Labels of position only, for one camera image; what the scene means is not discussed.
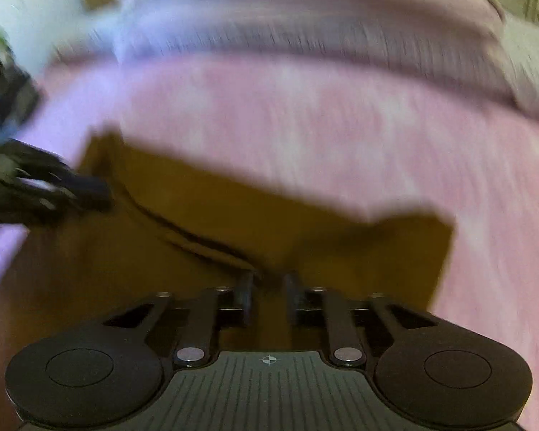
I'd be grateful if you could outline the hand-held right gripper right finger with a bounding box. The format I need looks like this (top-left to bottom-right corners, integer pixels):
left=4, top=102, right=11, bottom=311
left=283, top=271, right=437, bottom=369

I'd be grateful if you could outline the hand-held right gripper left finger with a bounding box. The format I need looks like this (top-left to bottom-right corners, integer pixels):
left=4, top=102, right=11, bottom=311
left=102, top=271, right=257, bottom=369

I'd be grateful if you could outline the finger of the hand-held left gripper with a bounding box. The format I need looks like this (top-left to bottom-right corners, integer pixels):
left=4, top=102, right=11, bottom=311
left=49, top=173, right=114, bottom=213

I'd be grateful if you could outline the brown garment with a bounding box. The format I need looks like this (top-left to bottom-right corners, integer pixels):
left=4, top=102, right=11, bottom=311
left=0, top=126, right=457, bottom=418

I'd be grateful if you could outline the black folded garment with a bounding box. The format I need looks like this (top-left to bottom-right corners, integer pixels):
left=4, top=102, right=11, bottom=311
left=0, top=56, right=42, bottom=141

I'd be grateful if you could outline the bed with pink sheet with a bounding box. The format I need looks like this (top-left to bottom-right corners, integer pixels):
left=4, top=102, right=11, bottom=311
left=0, top=49, right=539, bottom=431

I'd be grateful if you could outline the white quilt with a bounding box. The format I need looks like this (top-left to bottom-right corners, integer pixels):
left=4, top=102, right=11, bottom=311
left=0, top=0, right=122, bottom=79

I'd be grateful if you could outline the lilac folded blanket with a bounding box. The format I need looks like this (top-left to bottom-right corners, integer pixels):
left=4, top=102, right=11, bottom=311
left=111, top=0, right=522, bottom=109

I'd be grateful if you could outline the white pillow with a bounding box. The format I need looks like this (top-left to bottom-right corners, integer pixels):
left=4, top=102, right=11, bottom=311
left=502, top=13, right=539, bottom=124

